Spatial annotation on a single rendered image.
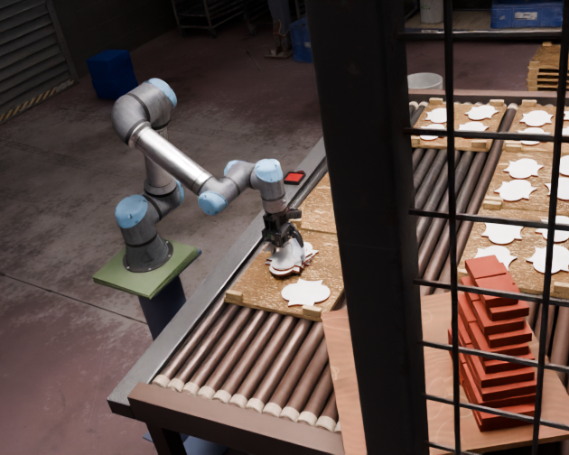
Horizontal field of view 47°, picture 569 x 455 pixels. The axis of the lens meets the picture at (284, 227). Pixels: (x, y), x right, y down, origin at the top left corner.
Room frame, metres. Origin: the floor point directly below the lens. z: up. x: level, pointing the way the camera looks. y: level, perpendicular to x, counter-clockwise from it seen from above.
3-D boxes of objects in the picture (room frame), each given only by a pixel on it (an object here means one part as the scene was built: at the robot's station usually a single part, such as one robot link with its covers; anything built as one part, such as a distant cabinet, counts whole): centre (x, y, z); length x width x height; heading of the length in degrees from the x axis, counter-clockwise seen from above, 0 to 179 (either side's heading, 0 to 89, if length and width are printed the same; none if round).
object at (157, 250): (2.02, 0.51, 0.95); 0.15 x 0.15 x 0.10
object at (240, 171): (1.79, 0.10, 1.27); 0.11 x 0.11 x 0.08; 48
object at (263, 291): (1.73, -0.02, 0.93); 0.41 x 0.35 x 0.02; 148
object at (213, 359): (2.12, -0.14, 0.90); 1.95 x 0.05 x 0.05; 149
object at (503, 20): (5.94, -2.57, 0.25); 0.62 x 0.42 x 0.22; 60
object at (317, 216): (2.08, -0.26, 0.93); 0.41 x 0.35 x 0.02; 147
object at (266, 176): (1.74, 0.02, 1.27); 0.09 x 0.08 x 0.11; 48
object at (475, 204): (1.84, -0.61, 0.90); 1.95 x 0.05 x 0.05; 149
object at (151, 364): (2.21, 0.01, 0.89); 2.08 x 0.09 x 0.06; 149
